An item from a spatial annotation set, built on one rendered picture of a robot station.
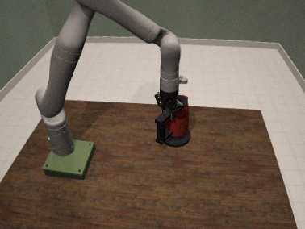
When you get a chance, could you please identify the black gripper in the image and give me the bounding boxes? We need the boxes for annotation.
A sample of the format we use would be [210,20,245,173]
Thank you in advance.
[154,88,184,120]

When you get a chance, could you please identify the black round kettle base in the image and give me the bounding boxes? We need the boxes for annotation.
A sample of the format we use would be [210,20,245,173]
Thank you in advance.
[164,129,190,148]

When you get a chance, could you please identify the red kettle with black handle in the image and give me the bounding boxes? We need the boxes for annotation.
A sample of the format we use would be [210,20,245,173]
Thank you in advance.
[155,95,189,145]

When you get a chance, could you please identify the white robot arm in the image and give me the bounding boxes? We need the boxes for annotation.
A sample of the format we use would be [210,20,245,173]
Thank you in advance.
[35,0,188,156]

